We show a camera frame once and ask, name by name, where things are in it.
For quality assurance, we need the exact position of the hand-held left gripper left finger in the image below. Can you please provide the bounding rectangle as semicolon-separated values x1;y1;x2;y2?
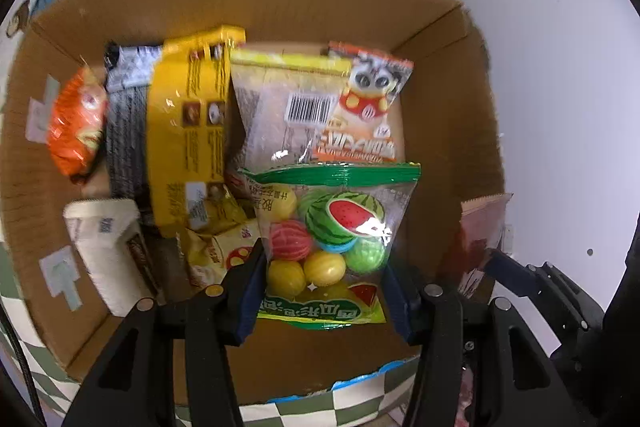
62;237;268;427

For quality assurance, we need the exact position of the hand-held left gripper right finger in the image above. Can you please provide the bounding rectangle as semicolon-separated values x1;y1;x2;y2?
382;257;553;427

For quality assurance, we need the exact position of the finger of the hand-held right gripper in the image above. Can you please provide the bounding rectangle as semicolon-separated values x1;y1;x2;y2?
482;248;596;333

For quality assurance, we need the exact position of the red white sachet packet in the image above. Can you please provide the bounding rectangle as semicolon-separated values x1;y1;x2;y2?
457;193;514;300

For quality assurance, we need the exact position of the yellow panda snack packet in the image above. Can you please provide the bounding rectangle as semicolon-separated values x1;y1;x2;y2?
185;222;263;290

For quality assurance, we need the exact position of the blue printed cardboard box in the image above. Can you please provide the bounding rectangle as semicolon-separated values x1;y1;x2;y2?
0;0;506;403

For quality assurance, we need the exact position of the green fruit candy bag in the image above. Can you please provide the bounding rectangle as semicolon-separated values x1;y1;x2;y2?
240;161;422;332

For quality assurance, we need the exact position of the brown snack packet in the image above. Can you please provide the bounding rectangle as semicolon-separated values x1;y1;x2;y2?
125;232;163;293

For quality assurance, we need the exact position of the white snack packet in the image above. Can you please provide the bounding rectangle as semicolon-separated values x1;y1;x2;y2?
63;197;156;318

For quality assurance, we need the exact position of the clear yellow-edged snack packet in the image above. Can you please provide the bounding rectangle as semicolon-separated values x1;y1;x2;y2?
230;48;353;168

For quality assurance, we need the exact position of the orange panda snack packet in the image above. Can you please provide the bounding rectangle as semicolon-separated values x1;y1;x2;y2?
312;41;415;165

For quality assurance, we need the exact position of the black snack packet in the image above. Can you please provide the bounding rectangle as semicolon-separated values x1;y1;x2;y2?
102;42;166;212

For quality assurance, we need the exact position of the bear print pillow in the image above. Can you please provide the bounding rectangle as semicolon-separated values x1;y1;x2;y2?
0;0;31;42

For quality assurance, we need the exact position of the black cable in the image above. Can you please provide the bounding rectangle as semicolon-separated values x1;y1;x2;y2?
0;302;46;427

